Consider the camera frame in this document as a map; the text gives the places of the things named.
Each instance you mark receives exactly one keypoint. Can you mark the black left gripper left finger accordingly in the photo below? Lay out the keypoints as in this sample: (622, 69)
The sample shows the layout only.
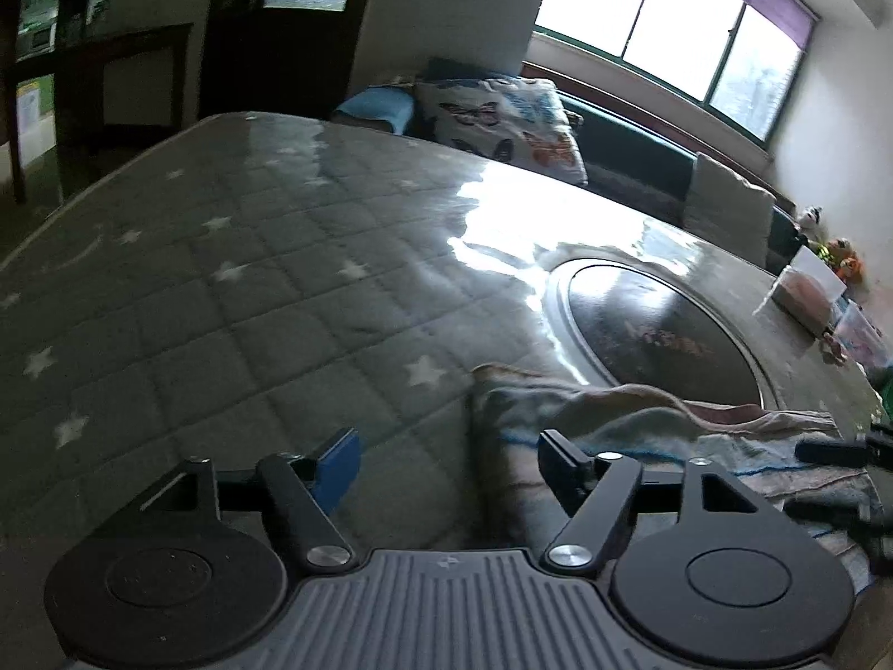
(201, 561)

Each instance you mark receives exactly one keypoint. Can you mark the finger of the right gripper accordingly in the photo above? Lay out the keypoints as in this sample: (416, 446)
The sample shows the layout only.
(868, 526)
(873, 448)

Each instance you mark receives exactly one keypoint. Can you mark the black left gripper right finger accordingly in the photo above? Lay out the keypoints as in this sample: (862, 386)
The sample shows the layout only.
(696, 564)

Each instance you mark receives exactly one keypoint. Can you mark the blue striped t-shirt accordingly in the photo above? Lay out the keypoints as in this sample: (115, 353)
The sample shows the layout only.
(508, 408)

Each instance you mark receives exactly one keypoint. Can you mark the green bowl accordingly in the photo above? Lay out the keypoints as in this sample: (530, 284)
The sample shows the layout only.
(881, 379)

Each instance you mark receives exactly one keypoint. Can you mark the clear plastic box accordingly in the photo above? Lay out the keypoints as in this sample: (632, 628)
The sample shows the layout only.
(860, 340)

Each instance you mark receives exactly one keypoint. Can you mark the tissue box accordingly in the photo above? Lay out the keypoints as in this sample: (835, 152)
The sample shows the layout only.
(807, 289)

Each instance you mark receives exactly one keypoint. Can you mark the plush toys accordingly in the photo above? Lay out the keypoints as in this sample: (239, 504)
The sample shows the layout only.
(838, 254)

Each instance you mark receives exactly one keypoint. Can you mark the round glass turntable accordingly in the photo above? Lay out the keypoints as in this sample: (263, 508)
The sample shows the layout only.
(621, 324)

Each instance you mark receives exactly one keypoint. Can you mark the quilted star table cover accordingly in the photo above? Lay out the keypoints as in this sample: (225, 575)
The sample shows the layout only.
(261, 281)

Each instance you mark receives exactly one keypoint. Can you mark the grey cushion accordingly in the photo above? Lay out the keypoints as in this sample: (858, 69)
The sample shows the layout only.
(728, 211)

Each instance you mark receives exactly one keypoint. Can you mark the dark green sofa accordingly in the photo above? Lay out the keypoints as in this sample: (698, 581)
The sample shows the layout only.
(632, 156)

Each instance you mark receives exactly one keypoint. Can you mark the window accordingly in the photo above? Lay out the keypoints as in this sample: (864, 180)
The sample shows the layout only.
(719, 54)

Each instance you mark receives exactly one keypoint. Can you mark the butterfly print pillow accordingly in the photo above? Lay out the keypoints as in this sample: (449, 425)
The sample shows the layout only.
(516, 121)

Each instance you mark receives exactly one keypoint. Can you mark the blue cushion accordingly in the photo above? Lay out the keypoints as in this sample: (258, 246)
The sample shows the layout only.
(388, 109)

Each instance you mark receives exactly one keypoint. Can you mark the dark door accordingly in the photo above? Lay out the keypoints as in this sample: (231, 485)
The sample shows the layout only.
(283, 56)

